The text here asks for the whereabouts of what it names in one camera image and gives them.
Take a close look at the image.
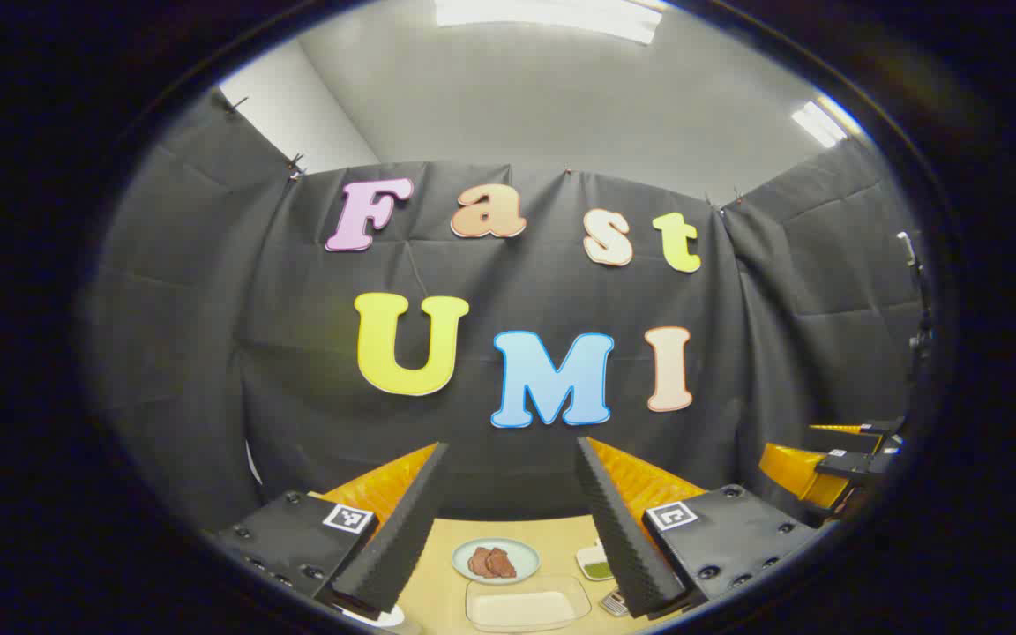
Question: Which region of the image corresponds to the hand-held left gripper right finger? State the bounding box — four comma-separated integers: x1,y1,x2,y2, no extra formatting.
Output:
575,437,823,620

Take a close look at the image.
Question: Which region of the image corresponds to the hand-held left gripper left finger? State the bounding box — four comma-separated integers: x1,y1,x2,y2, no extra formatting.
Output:
205,441,451,620

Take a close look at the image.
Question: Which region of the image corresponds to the light green plate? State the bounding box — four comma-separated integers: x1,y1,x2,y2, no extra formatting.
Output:
451,537,542,586

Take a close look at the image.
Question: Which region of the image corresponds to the black backdrop cloth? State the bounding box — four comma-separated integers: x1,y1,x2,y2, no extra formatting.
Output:
85,88,937,539

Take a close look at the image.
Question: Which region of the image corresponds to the long ceiling light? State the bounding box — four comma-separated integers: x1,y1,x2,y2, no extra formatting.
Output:
433,0,666,45

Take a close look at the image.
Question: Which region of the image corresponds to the clear plastic container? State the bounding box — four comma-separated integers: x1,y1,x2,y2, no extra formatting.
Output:
464,574,594,634

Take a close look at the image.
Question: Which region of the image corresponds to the white divided dish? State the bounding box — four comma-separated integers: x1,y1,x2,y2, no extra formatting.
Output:
576,540,618,584

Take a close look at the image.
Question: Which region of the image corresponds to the small ceiling light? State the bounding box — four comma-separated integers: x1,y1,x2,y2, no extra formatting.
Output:
790,95,863,149

